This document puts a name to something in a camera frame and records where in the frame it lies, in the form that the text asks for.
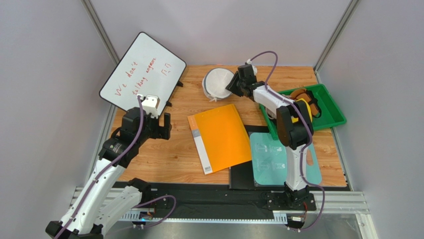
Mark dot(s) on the white mesh laundry bag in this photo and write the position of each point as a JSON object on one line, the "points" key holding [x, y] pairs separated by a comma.
{"points": [[215, 82]]}

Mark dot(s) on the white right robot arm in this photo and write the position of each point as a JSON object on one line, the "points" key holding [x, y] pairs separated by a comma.
{"points": [[294, 129]]}

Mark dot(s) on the teal cutting board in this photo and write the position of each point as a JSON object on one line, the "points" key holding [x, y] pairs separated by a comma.
{"points": [[269, 161]]}

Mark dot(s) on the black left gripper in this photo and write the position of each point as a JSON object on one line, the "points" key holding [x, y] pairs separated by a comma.
{"points": [[162, 132]]}

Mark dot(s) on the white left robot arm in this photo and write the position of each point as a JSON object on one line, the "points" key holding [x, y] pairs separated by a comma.
{"points": [[89, 217]]}

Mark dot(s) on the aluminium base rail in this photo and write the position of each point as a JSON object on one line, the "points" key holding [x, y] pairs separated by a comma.
{"points": [[203, 203]]}

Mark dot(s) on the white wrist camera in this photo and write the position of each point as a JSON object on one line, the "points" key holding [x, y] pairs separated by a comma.
{"points": [[149, 104], [249, 62]]}

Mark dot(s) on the black mat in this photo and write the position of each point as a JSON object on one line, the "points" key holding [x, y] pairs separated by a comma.
{"points": [[241, 178]]}

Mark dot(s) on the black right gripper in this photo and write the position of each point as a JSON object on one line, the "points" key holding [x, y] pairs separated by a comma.
{"points": [[241, 87]]}

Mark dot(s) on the white whiteboard with red writing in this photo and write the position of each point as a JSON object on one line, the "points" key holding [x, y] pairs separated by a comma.
{"points": [[147, 68]]}

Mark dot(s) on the yellow bra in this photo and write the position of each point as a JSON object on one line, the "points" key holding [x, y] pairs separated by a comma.
{"points": [[299, 108]]}

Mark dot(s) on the green plastic tray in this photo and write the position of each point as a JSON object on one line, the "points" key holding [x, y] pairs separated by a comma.
{"points": [[330, 114]]}

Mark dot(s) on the brown bra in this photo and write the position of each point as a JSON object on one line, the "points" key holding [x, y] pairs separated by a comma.
{"points": [[308, 96]]}

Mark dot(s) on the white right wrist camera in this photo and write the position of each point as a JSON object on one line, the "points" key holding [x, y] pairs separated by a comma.
{"points": [[249, 62]]}

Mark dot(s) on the orange plastic folder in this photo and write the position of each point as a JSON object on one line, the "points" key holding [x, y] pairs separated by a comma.
{"points": [[220, 138]]}

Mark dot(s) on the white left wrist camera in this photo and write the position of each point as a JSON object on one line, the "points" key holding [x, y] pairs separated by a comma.
{"points": [[149, 104]]}

